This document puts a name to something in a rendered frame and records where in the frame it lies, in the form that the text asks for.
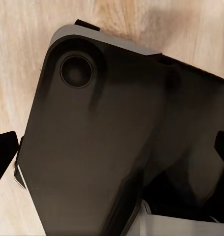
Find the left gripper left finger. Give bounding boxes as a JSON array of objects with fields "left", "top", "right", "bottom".
[{"left": 0, "top": 131, "right": 19, "bottom": 179}]

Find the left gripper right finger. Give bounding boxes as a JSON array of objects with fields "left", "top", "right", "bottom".
[{"left": 214, "top": 131, "right": 224, "bottom": 162}]

